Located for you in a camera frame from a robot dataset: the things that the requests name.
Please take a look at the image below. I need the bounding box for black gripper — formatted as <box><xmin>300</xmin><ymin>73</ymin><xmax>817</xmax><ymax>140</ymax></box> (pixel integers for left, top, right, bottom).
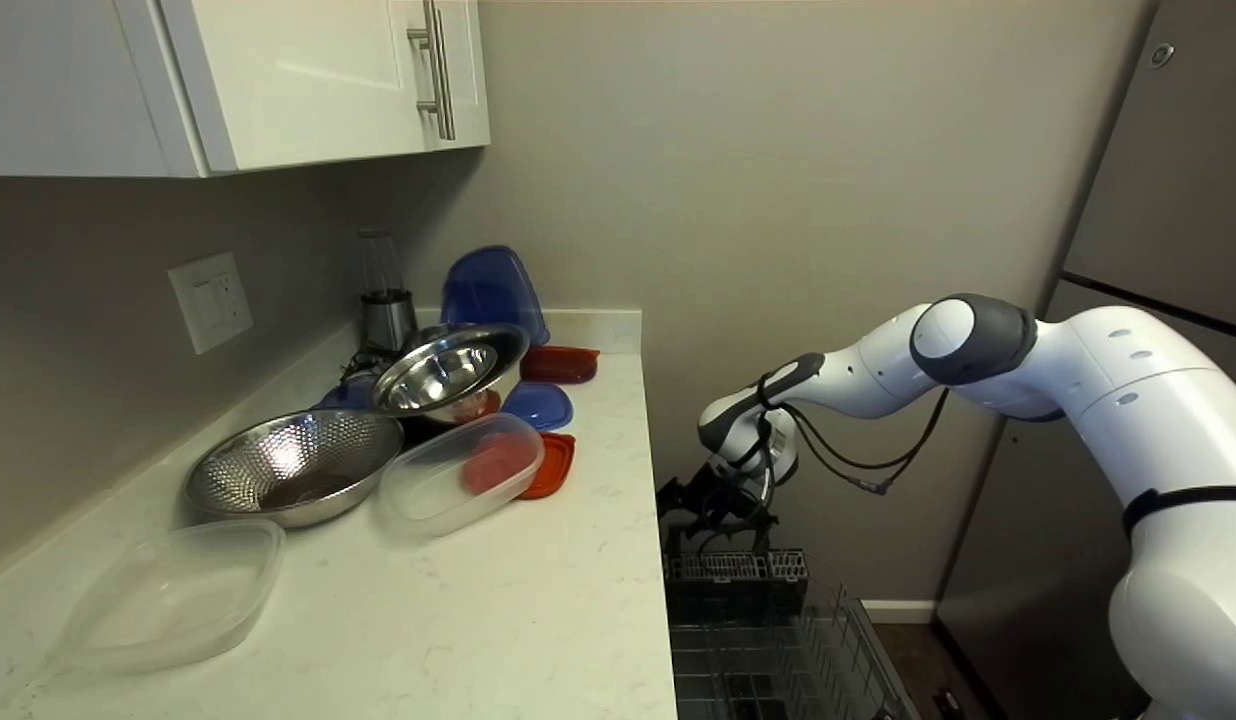
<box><xmin>657</xmin><ymin>459</ymin><xmax>783</xmax><ymax>539</ymax></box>

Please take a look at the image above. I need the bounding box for black cutlery basket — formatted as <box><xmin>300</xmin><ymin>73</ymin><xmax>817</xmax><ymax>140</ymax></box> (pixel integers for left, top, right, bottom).
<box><xmin>663</xmin><ymin>518</ymin><xmax>817</xmax><ymax>629</ymax></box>

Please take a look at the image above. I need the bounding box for blue plastic lid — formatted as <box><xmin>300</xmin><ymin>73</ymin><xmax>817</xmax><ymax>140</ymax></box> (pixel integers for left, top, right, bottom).
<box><xmin>498</xmin><ymin>375</ymin><xmax>578</xmax><ymax>436</ymax></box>

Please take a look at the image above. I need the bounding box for red plastic container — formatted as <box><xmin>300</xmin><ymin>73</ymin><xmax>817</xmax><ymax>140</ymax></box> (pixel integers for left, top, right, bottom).
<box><xmin>517</xmin><ymin>340</ymin><xmax>605</xmax><ymax>387</ymax></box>

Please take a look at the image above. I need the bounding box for small red plastic lid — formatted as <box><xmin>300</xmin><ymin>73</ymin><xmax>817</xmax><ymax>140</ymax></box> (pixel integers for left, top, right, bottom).
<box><xmin>448</xmin><ymin>382</ymin><xmax>503</xmax><ymax>429</ymax></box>

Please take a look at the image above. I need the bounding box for white baseboard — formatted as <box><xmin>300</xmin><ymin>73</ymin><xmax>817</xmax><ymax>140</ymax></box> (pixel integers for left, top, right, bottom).
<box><xmin>860</xmin><ymin>595</ymin><xmax>941</xmax><ymax>629</ymax></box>

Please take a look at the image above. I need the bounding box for clear plastic container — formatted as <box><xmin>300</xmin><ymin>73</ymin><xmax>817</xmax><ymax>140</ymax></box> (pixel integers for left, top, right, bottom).
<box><xmin>51</xmin><ymin>516</ymin><xmax>288</xmax><ymax>681</ymax></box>
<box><xmin>371</xmin><ymin>408</ymin><xmax>549</xmax><ymax>544</ymax></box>

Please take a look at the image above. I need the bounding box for small steel bowl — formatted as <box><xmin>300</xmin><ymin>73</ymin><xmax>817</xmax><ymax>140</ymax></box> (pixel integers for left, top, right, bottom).
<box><xmin>371</xmin><ymin>320</ymin><xmax>531</xmax><ymax>421</ymax></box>

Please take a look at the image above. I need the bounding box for blue plastic container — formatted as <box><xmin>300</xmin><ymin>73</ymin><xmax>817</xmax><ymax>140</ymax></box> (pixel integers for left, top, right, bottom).
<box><xmin>435</xmin><ymin>238</ymin><xmax>552</xmax><ymax>353</ymax></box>

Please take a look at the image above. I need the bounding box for steel blender with jar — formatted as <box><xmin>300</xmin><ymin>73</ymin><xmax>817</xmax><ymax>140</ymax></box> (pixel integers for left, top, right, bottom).
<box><xmin>355</xmin><ymin>230</ymin><xmax>422</xmax><ymax>359</ymax></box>

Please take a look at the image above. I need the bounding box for large steel bowl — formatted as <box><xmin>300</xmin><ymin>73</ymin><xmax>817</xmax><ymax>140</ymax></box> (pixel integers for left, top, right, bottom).
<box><xmin>178</xmin><ymin>402</ymin><xmax>406</xmax><ymax>533</ymax></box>

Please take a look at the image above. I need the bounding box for grey refrigerator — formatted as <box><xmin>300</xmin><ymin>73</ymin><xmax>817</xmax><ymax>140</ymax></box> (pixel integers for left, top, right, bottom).
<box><xmin>931</xmin><ymin>0</ymin><xmax>1236</xmax><ymax>720</ymax></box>

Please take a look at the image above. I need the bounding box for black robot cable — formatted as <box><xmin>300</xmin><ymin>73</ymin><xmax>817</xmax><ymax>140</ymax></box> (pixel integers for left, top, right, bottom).
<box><xmin>755</xmin><ymin>382</ymin><xmax>960</xmax><ymax>499</ymax></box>

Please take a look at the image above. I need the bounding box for grey wire dishwasher rack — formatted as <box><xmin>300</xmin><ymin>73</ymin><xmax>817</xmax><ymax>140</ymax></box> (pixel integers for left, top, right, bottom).
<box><xmin>669</xmin><ymin>595</ymin><xmax>918</xmax><ymax>720</ymax></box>

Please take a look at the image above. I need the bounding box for silver cabinet handle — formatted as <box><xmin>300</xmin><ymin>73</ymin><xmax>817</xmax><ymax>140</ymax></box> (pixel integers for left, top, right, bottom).
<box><xmin>402</xmin><ymin>0</ymin><xmax>458</xmax><ymax>142</ymax></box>

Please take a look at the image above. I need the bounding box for white wall outlet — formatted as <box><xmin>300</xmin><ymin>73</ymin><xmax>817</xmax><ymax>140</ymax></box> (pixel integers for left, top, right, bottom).
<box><xmin>163</xmin><ymin>247</ymin><xmax>259</xmax><ymax>359</ymax></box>

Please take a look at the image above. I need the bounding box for white wall cabinet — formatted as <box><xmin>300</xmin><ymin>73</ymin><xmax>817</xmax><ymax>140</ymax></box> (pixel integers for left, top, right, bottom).
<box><xmin>0</xmin><ymin>0</ymin><xmax>497</xmax><ymax>183</ymax></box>

